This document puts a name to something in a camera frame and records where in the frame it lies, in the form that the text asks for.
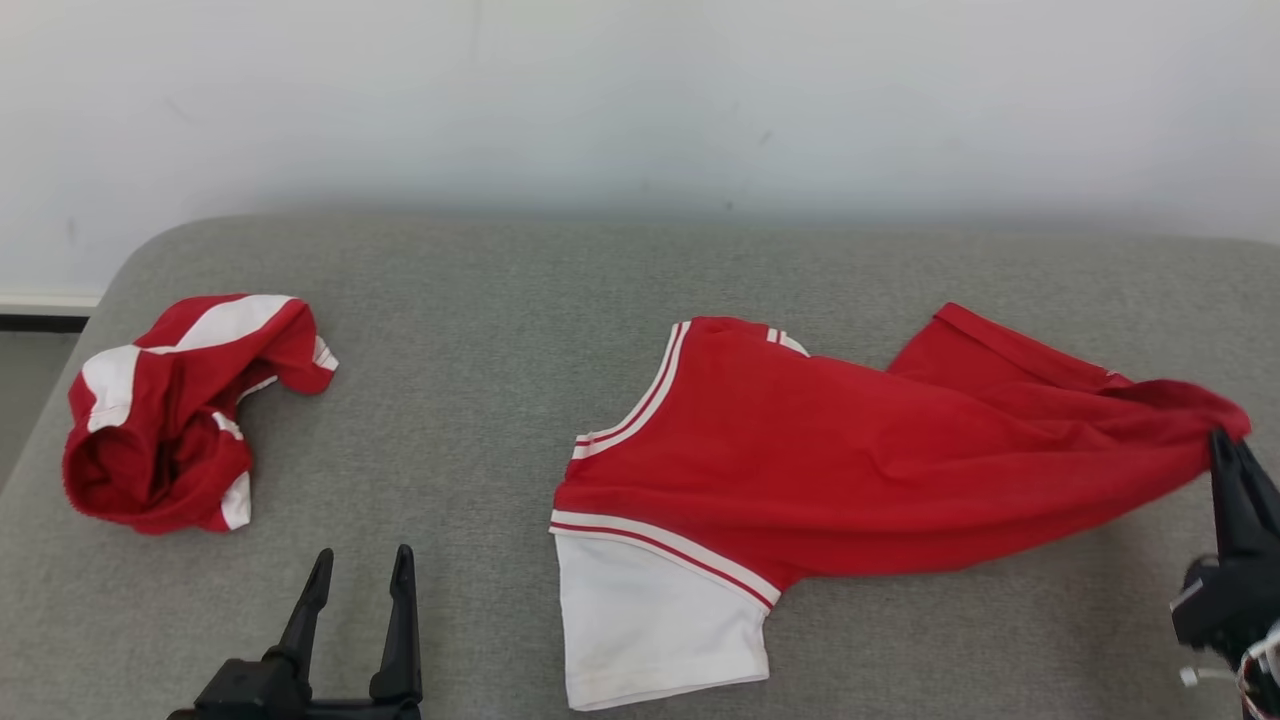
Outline red shorts with white stripes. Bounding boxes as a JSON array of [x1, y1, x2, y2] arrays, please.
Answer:
[[62, 293, 340, 536]]

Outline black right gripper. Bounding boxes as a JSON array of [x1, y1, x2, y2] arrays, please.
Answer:
[[1170, 427, 1280, 663]]

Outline red jersey with white sleeves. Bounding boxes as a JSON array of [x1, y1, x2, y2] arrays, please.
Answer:
[[549, 302, 1253, 712]]

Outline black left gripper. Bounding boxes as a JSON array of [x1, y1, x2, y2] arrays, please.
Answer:
[[166, 544, 424, 720]]

